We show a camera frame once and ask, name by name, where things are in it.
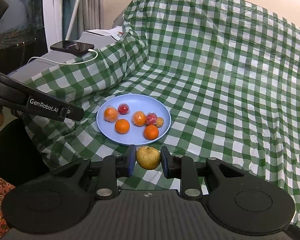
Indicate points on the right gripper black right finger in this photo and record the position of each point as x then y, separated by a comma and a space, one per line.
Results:
214, 172

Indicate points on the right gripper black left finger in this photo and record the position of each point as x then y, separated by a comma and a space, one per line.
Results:
99, 178

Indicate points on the small yellow longan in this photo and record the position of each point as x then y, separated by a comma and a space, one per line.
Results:
148, 158

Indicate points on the bare orange mandarin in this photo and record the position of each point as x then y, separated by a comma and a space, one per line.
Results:
122, 126

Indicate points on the orange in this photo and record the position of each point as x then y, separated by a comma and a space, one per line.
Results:
111, 114

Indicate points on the small orange mandarin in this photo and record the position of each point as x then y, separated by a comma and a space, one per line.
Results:
151, 132

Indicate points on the yellow longan fruit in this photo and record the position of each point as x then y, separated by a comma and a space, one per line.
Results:
159, 122

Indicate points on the small orange kumquat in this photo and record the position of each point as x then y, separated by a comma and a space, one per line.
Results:
139, 118

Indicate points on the red plum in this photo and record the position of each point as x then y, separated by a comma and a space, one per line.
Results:
123, 109
151, 119

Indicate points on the light blue round plate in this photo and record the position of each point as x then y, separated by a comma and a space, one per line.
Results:
136, 102

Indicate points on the grey sofa armrest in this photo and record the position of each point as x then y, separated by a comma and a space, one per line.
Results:
39, 65

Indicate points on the black smartphone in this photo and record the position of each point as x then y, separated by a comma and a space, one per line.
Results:
72, 47

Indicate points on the green white checkered cloth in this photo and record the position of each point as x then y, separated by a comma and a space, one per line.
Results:
227, 70

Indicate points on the white paper with red print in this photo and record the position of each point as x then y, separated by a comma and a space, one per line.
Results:
115, 33

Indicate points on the grey curtain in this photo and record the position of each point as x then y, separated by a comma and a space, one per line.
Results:
93, 14

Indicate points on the white door frame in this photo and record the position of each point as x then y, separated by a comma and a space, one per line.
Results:
52, 16

